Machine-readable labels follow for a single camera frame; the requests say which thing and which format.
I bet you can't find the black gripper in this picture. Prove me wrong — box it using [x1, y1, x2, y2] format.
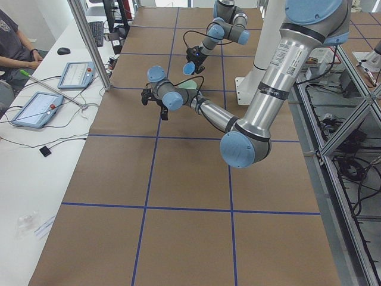
[140, 88, 168, 120]
[186, 46, 206, 73]

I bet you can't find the light blue plastic cup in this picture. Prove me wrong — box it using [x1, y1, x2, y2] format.
[182, 62, 195, 75]

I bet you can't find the light green ceramic bowl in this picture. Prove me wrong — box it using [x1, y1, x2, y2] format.
[178, 80, 198, 89]

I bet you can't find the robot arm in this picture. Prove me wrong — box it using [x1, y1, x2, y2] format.
[141, 1, 352, 168]
[183, 1, 250, 75]

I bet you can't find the far teach pendant tablet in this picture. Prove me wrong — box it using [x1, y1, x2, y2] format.
[57, 62, 95, 89]

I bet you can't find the teach pendant tablet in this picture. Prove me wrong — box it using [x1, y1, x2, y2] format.
[11, 92, 64, 129]
[57, 62, 95, 89]

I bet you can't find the black keyboard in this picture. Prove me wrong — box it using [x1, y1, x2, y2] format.
[88, 21, 104, 47]

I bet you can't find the black computer mouse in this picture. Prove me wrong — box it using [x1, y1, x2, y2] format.
[57, 47, 71, 55]

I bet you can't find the near teach pendant tablet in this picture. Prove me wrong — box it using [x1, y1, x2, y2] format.
[11, 92, 64, 129]

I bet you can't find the small black square device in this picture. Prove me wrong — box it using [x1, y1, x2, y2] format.
[39, 146, 52, 157]

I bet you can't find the metal rod green tip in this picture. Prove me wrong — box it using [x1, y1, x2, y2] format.
[20, 69, 88, 110]

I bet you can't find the seated person grey shirt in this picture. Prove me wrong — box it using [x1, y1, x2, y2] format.
[1, 11, 46, 92]

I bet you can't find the clear plastic bag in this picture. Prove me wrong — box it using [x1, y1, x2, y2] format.
[15, 210, 40, 239]

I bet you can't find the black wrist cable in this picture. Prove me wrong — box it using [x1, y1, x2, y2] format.
[182, 29, 209, 50]
[175, 75, 205, 99]

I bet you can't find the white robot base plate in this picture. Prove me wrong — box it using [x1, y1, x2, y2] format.
[235, 76, 257, 105]

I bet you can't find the aluminium frame post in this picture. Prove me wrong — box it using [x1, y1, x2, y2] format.
[67, 0, 111, 91]

